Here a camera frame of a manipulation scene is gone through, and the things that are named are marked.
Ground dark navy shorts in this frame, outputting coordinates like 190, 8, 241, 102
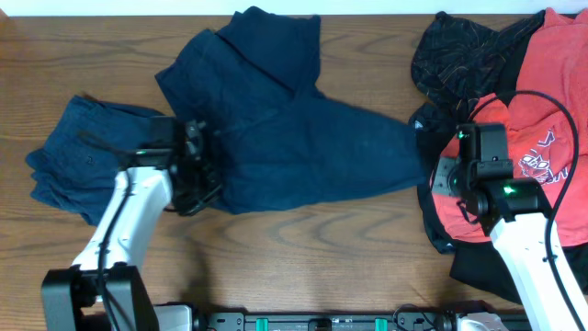
155, 6, 425, 214

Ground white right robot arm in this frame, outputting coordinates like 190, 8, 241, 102
432, 157, 587, 330

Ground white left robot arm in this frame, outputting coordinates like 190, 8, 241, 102
41, 117, 221, 330

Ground red t-shirt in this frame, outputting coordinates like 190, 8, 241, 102
431, 6, 588, 248

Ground black patterned garment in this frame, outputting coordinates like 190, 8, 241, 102
411, 10, 546, 120

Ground folded blue shorts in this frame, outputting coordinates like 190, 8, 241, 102
26, 96, 161, 225

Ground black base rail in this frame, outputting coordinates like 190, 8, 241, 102
154, 303, 532, 331

